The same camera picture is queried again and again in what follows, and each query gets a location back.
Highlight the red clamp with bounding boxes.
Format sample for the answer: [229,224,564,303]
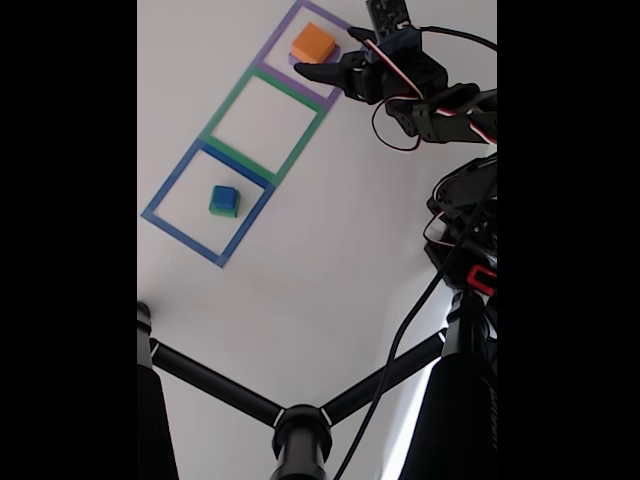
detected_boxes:
[467,264,498,296]

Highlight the green tape square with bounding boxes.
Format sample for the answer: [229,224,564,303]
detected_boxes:
[199,64,329,187]

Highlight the blue tape square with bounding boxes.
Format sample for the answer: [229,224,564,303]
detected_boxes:
[141,138,277,269]

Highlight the green block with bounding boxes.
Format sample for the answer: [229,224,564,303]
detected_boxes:
[208,187,242,219]

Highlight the orange block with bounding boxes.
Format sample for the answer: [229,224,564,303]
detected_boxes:
[291,22,337,65]

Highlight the camera board with blue mount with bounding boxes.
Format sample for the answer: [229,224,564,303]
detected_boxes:
[364,0,424,64]

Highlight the purple block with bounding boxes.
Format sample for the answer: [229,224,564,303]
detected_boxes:
[288,44,342,66]

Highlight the purple tape square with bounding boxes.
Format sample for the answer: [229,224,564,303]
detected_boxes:
[253,0,374,110]

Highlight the small blue cube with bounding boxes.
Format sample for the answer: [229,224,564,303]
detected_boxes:
[211,185,236,210]

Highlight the black camera tripod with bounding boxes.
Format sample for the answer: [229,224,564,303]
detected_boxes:
[137,289,498,480]

